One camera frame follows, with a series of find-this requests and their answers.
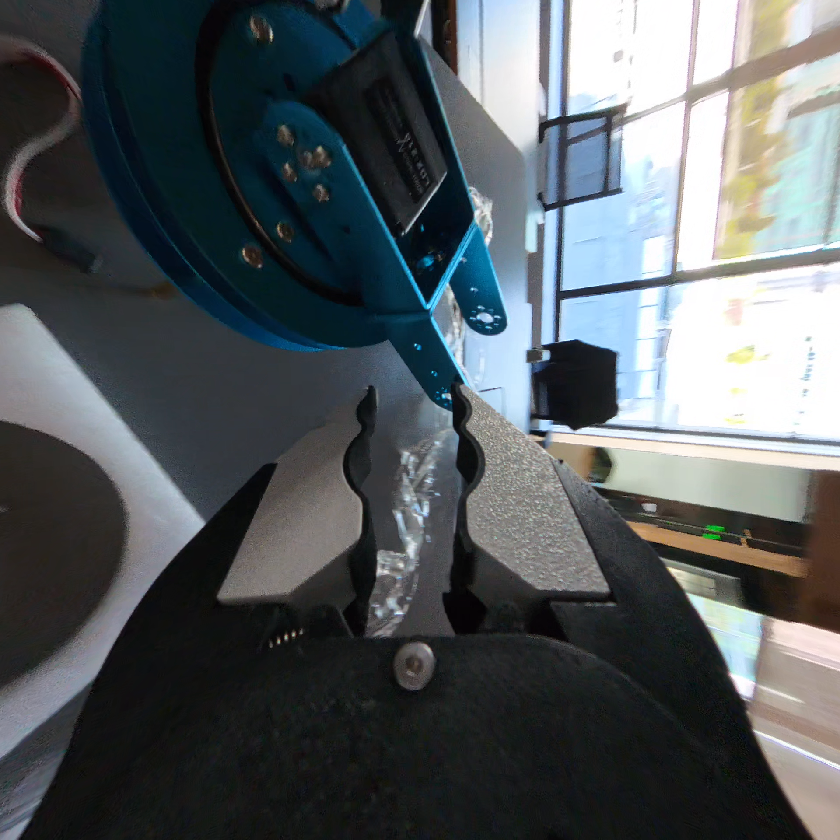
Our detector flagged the dark grey desk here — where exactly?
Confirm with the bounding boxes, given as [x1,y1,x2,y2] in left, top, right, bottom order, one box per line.
[0,0,559,519]

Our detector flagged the black metal frame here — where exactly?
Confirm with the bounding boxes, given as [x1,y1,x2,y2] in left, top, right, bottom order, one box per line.
[537,104,626,213]

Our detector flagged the crumpled clear plastic wrap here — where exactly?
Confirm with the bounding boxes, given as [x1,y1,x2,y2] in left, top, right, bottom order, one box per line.
[367,187,503,641]

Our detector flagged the black box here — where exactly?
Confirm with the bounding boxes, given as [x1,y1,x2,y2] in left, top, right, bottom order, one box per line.
[527,339,620,432]

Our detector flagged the red white servo cable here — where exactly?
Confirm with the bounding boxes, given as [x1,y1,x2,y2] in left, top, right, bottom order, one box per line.
[0,36,109,278]

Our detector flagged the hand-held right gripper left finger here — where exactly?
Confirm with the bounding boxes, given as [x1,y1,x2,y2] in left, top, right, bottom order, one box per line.
[217,386,380,637]

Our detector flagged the white foam frame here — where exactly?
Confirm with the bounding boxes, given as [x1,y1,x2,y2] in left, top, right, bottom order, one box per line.
[0,303,206,762]

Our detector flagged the large window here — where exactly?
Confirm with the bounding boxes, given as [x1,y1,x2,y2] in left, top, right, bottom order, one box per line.
[558,0,840,447]

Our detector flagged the blue toy robot arm base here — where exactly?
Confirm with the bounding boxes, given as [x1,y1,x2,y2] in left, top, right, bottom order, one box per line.
[79,0,509,411]

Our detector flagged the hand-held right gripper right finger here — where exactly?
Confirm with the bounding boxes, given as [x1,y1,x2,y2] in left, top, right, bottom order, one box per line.
[443,382,613,634]

